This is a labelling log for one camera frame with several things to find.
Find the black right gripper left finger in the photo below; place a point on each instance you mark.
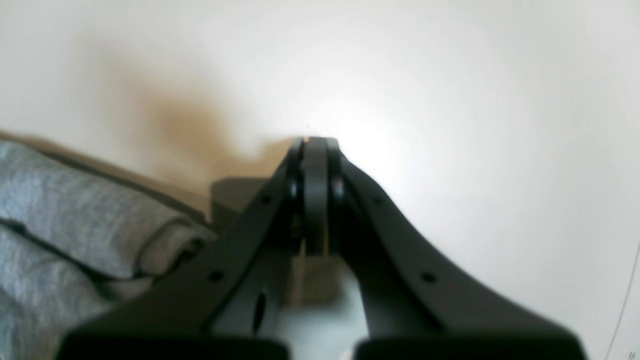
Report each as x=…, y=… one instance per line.
x=221, y=304

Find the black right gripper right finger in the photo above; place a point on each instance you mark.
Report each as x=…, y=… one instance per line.
x=418, y=304

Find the grey T-shirt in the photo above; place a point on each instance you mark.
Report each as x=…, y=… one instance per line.
x=75, y=245

